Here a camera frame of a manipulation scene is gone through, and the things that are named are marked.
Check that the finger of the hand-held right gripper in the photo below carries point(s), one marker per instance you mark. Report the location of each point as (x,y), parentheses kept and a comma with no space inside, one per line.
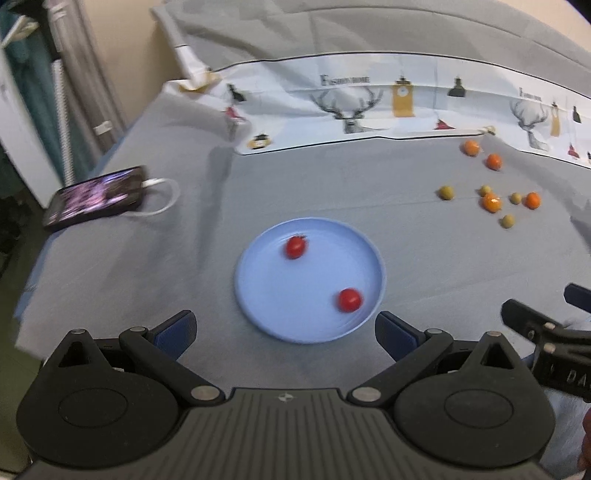
(577,295)
(521,316)

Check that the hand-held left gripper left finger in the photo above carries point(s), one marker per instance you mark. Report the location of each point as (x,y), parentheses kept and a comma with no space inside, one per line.
(175,331)

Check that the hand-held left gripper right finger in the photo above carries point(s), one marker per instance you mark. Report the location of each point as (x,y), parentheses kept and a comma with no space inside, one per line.
(397,333)

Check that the light blue round plate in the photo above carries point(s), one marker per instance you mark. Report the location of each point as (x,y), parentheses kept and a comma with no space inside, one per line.
(314,277)

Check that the small orange kumquat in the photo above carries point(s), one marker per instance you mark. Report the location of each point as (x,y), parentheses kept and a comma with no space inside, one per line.
(471,147)
(532,200)
(494,161)
(491,202)

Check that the red cherry tomato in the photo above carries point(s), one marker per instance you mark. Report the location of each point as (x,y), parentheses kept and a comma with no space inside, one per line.
(349,300)
(296,247)

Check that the grey blanket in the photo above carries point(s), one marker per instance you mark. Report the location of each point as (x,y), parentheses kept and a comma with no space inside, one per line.
(415,258)

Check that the black smartphone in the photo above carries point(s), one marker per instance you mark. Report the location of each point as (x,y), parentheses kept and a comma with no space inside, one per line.
(92,198)

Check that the white curtain clip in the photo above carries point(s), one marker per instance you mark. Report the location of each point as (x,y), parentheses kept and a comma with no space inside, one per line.
(104,128)

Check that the white patterned pole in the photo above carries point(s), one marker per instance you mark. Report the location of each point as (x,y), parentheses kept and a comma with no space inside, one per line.
(64,138)

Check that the white deer printed cloth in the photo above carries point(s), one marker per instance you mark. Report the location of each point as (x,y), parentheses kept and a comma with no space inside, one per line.
(295,120)

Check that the white cabinet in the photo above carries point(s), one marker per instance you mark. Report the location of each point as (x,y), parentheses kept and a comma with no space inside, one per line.
(18,138)

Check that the grey curtain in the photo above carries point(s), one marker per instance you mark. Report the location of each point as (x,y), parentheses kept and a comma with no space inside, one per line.
(87,69)

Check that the grey quilt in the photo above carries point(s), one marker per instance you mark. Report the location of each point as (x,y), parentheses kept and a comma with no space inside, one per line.
(369,27)

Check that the teal curtain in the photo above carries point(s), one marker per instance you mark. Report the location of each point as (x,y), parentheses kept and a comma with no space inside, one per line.
(23,50)

